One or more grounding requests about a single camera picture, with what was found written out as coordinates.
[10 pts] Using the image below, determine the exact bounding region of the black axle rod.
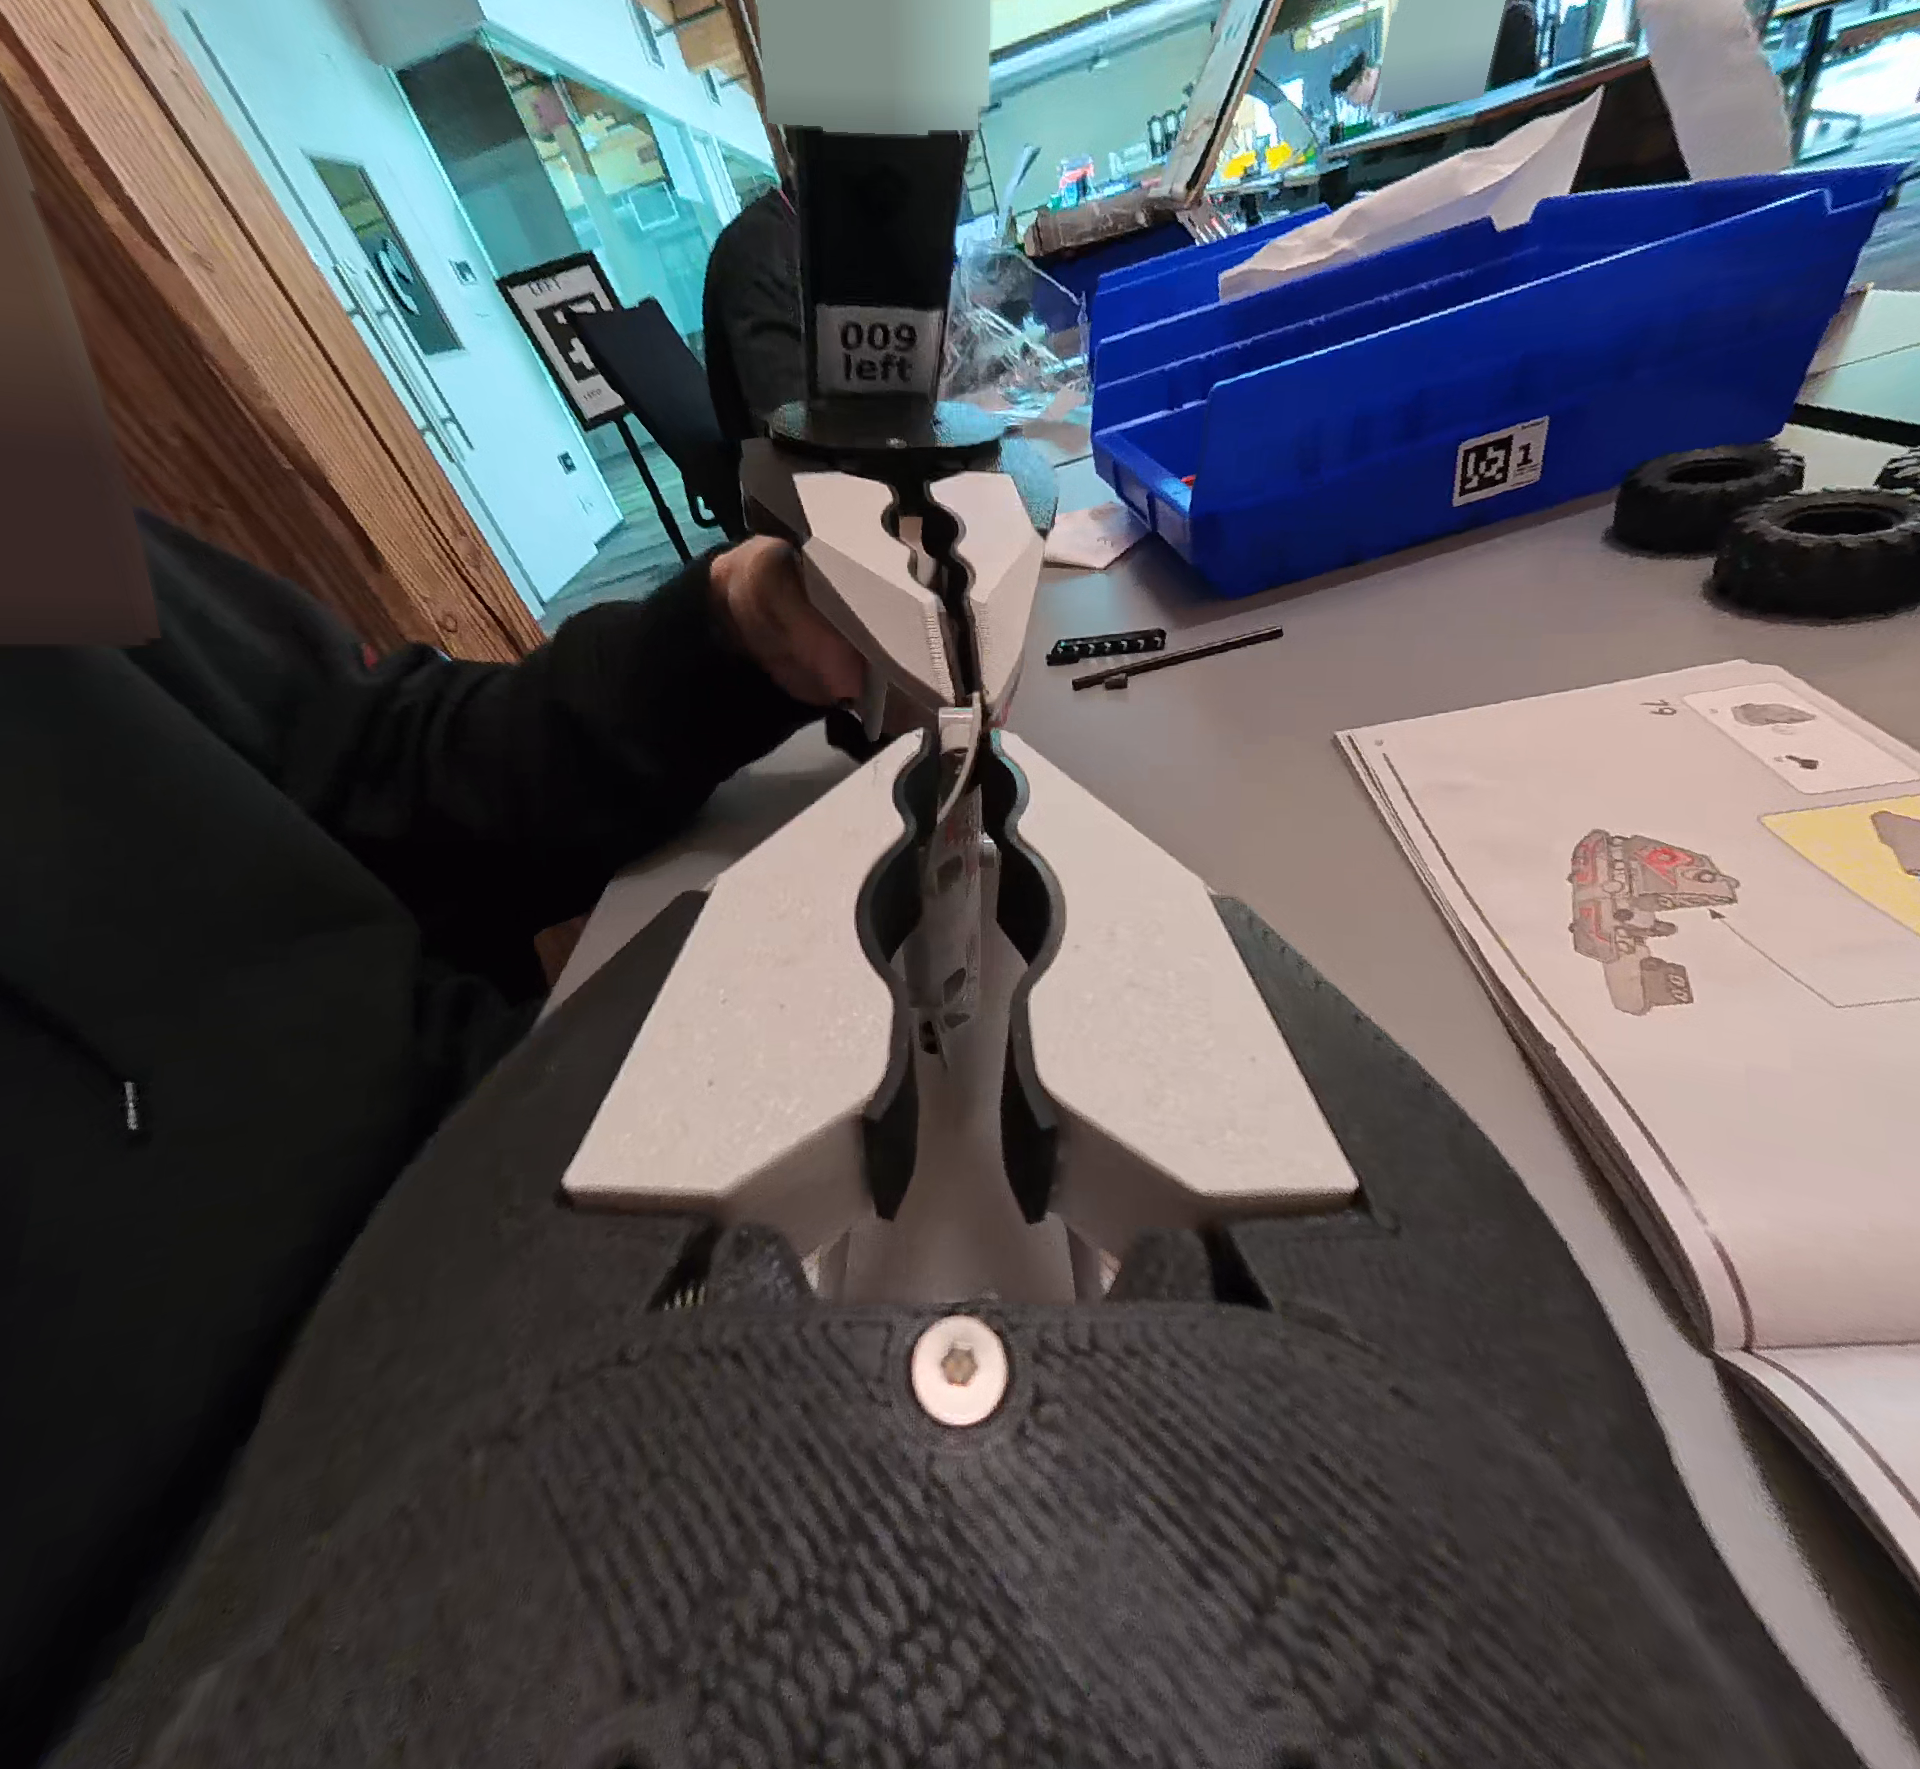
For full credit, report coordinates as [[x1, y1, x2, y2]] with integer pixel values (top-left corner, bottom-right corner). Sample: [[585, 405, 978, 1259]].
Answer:
[[1072, 625, 1287, 691]]

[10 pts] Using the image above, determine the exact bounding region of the black white marker tag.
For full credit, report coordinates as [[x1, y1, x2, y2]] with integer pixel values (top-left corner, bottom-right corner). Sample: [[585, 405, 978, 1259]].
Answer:
[[1452, 416, 1551, 507]]

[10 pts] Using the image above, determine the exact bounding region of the person's black sweater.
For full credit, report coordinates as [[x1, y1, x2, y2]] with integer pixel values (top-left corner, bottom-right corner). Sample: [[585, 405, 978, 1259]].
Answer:
[[0, 509, 602, 1769]]

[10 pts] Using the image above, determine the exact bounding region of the framed marker sign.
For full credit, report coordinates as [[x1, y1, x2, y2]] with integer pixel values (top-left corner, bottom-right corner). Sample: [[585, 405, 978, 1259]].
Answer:
[[497, 251, 632, 431]]

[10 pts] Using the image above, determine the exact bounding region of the brick instruction booklet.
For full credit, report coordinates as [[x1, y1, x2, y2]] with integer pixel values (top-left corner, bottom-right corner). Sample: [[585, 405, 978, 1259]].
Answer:
[[1335, 657, 1920, 1584]]

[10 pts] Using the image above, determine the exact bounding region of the person's left hand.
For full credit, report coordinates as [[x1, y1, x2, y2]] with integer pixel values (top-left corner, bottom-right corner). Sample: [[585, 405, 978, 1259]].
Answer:
[[708, 535, 872, 708]]

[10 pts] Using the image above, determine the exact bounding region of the blue bin with marker tag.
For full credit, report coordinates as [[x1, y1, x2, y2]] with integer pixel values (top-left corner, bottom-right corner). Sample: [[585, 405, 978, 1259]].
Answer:
[[1087, 161, 1904, 597]]

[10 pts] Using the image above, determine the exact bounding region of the black folding chair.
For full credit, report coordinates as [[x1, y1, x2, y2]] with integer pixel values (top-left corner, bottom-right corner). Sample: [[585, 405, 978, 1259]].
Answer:
[[571, 299, 741, 567]]

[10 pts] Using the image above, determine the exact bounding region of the clear plastic bag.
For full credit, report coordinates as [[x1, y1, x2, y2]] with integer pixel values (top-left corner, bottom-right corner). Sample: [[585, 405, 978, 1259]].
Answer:
[[960, 229, 1108, 401]]

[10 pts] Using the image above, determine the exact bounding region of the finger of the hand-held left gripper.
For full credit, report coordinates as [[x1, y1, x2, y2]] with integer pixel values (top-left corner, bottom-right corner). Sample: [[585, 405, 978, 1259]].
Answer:
[[929, 468, 1049, 722], [788, 470, 963, 754]]

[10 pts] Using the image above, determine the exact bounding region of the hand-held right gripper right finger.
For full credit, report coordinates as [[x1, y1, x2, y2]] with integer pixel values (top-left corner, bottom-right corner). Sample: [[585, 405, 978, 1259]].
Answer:
[[982, 728, 1363, 1223]]

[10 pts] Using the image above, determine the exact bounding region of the white paper sheet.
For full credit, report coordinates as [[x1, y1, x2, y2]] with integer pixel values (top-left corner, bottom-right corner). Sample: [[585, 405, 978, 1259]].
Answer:
[[1612, 0, 1793, 174], [1220, 90, 1606, 301]]

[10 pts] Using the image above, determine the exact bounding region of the long grey brick assembly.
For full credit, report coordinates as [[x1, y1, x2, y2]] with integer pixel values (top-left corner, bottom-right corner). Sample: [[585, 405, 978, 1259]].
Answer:
[[898, 814, 1005, 1058]]

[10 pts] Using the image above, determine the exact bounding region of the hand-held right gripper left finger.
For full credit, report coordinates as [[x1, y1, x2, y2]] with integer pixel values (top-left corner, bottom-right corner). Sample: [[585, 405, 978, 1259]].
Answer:
[[559, 731, 931, 1223]]

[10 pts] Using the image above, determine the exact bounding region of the upright thin panel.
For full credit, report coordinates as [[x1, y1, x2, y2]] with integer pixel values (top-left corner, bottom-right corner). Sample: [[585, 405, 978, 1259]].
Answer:
[[1168, 0, 1333, 205]]

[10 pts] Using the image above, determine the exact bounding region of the small paper packet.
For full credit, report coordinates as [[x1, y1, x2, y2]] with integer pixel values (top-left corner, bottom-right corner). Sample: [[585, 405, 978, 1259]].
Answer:
[[1041, 501, 1153, 570]]

